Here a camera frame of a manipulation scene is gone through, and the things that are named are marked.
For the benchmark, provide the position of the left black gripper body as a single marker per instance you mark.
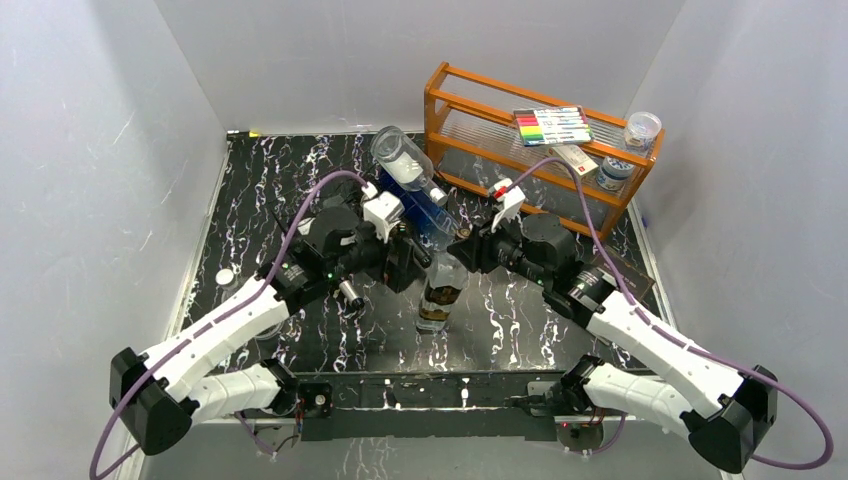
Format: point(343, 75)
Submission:
point(371, 255)

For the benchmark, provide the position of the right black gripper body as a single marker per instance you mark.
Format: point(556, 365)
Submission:
point(506, 246)

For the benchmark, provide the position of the square clear liquor bottle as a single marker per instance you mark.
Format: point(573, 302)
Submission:
point(445, 280)

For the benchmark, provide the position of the blue glass bottle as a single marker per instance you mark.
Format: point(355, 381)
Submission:
point(429, 219)

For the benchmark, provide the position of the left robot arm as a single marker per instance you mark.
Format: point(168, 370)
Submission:
point(164, 391)

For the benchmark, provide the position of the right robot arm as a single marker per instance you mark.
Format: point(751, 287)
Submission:
point(722, 413)

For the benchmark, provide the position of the large clear glass bottle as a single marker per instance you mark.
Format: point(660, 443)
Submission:
point(406, 163)

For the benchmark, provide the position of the orange wooden shelf rack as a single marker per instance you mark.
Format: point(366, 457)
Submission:
point(473, 139)

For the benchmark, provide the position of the round clear glass bottle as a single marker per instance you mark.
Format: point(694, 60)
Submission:
point(229, 282)

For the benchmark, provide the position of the small white carton box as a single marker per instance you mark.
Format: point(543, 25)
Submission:
point(576, 158)

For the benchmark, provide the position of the coloured marker pen set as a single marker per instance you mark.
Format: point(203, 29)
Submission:
point(552, 126)

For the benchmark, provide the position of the brown book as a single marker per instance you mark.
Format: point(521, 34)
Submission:
point(639, 283)

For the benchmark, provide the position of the clear plastic jar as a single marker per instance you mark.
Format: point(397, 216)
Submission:
point(641, 131)

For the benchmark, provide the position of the black wire wine rack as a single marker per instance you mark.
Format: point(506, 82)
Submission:
point(318, 205)

